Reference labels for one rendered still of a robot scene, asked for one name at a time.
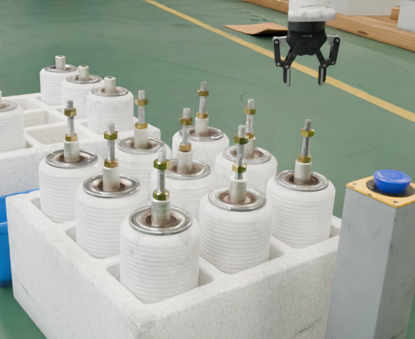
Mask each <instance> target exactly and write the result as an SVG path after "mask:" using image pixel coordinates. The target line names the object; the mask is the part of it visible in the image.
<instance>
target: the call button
mask: <svg viewBox="0 0 415 339"><path fill-rule="evenodd" d="M373 181H374V182H375V183H376V187H377V188H378V189H380V190H382V191H385V192H391V193H400V192H404V191H405V190H406V188H408V187H409V186H410V182H411V178H410V176H408V175H407V174H405V173H404V172H400V171H397V170H393V169H381V170H378V171H376V172H375V173H374V176H373Z"/></svg>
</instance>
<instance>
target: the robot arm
mask: <svg viewBox="0 0 415 339"><path fill-rule="evenodd" d="M326 6H327V0H289V12H288V21H289V23H288V32H287V35H286V36H282V37H278V36H273V38H272V41H273V49H274V62H275V64H276V66H277V67H282V68H283V81H284V83H286V85H287V86H290V77H291V70H290V66H291V64H292V62H293V61H294V60H295V58H296V56H297V55H299V56H303V55H309V56H313V55H314V54H316V56H317V58H318V60H319V63H320V65H319V71H318V83H319V85H323V82H325V81H326V69H327V67H328V66H330V65H335V64H336V60H337V56H338V49H339V45H340V38H339V36H338V35H337V34H334V35H333V36H331V35H326V32H325V28H326V21H332V20H335V19H336V11H335V10H334V9H333V8H327V7H326ZM326 40H327V41H328V44H329V45H330V46H331V47H330V54H329V58H328V59H324V57H323V54H322V52H321V50H320V48H321V47H322V46H323V45H324V43H325V42H326ZM284 42H287V44H288V45H289V46H290V49H289V51H288V53H287V56H286V58H285V60H281V58H280V48H282V47H283V44H284Z"/></svg>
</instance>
